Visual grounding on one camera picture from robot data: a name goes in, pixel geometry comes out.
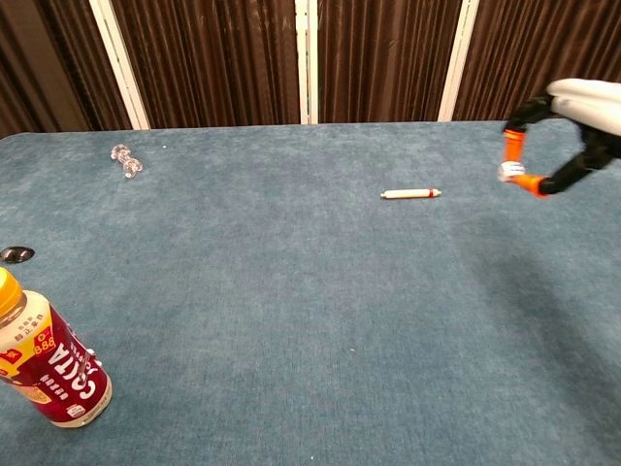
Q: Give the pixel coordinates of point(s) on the white partition frame post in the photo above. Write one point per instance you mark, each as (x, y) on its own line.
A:
(306, 60)
(458, 60)
(119, 63)

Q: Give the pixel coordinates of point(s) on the black plastic spoon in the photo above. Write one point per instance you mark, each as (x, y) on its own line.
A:
(17, 254)

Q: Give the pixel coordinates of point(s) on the blue carpet table mat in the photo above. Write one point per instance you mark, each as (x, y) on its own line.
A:
(291, 291)

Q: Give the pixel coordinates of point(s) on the red drink bottle yellow cap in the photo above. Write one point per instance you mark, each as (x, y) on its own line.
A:
(53, 359)

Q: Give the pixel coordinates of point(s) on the small white die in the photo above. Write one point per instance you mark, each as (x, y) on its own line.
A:
(510, 171)

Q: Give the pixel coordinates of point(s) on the white sausage stick red band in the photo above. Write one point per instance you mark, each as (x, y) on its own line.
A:
(411, 194)

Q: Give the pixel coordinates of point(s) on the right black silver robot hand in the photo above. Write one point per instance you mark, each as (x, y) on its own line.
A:
(592, 104)

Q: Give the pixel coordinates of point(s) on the dark brown pleated curtain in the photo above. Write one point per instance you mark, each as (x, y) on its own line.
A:
(543, 48)
(383, 58)
(48, 63)
(208, 60)

